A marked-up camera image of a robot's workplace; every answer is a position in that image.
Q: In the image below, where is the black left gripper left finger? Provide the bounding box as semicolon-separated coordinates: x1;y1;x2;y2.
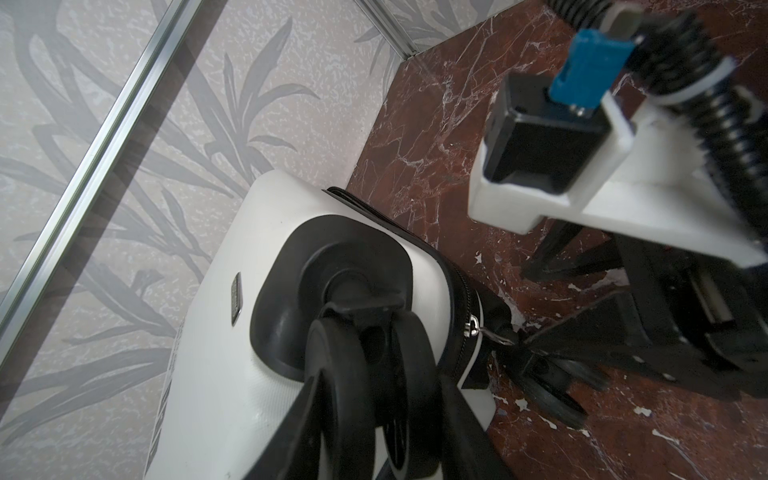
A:
244;373;326;480

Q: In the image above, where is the aluminium frame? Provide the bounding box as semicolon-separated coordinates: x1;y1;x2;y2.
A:
0;0;421;361

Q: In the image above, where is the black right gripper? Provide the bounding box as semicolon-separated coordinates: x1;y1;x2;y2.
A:
521;220;767;399

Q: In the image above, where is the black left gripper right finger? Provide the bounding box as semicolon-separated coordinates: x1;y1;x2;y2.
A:
440;375;516;480

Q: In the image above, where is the white hard-shell suitcase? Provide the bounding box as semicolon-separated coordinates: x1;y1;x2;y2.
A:
143;169;610;480

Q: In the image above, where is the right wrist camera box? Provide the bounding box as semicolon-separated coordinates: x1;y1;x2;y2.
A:
468;29;767;268

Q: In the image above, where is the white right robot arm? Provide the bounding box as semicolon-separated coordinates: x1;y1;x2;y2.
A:
522;12;767;400

